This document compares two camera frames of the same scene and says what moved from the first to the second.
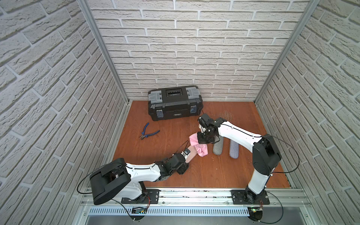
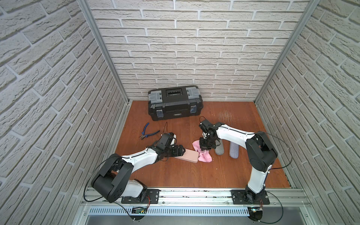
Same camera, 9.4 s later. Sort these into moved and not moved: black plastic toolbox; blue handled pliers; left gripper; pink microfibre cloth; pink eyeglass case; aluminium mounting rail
Moved: pink microfibre cloth; left gripper; pink eyeglass case
Not moved: black plastic toolbox; blue handled pliers; aluminium mounting rail
